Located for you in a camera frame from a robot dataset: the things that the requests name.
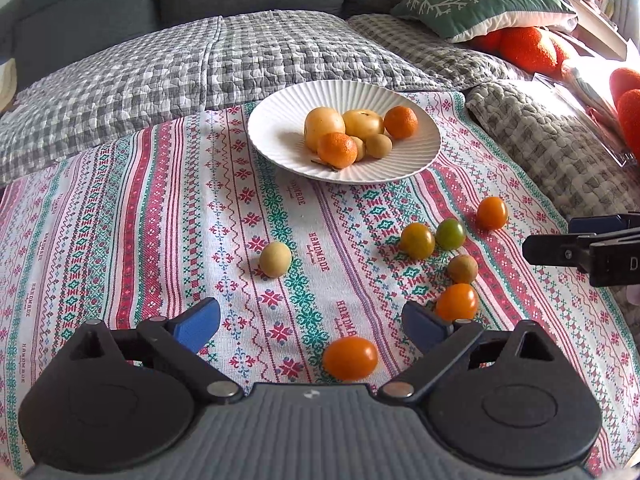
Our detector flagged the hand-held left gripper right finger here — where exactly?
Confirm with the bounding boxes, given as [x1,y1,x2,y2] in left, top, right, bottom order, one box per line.
[378,302,558,403]

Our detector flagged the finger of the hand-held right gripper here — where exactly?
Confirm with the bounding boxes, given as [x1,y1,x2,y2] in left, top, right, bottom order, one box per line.
[522,234,593,267]
[568,214,640,235]

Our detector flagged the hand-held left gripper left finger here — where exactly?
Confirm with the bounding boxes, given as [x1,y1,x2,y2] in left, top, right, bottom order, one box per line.
[66,297,244,403]

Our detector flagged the orange tomato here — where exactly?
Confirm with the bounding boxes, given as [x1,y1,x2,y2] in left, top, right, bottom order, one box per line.
[322,336,379,382]
[475,196,509,231]
[435,283,479,322]

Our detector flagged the yellow-green tomato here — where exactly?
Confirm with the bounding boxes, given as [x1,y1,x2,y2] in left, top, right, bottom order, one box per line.
[399,222,436,260]

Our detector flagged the dark green tomato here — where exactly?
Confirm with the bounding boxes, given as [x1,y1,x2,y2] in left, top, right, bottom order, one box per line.
[435,218,467,251]

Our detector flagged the orange mandarin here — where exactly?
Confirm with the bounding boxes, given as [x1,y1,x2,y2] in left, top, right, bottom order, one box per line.
[384,105,419,140]
[317,132,359,170]

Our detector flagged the yellow pepino melon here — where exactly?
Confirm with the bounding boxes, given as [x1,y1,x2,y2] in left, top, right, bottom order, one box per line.
[342,109,385,139]
[304,107,347,152]

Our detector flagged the white ribbed plate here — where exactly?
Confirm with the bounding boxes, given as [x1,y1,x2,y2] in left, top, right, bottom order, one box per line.
[246,80,442,185]

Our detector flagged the clear plastic tray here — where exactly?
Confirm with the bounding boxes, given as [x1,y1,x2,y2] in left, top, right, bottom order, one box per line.
[532,57,640,167]

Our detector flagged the red green patterned cloth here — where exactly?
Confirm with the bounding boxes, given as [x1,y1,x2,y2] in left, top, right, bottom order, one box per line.
[0,91,640,478]

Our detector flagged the beige coarse checked blanket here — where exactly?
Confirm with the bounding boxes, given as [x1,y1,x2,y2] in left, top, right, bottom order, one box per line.
[465,79,640,321]

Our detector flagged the pale pastel bundle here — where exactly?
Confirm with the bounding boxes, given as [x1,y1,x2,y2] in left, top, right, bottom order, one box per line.
[562,60,616,111]

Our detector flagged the beige fine checked quilt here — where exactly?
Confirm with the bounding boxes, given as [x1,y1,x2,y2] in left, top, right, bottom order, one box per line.
[347,13,531,92]

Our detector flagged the grey checked quilt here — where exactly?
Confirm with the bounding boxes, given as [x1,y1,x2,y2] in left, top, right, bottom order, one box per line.
[0,10,446,186]

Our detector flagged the green snowflake cushion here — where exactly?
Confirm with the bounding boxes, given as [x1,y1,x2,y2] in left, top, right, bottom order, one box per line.
[390,0,578,44]

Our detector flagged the white blanket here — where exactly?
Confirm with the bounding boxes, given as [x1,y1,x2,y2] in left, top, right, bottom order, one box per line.
[0,55,18,113]

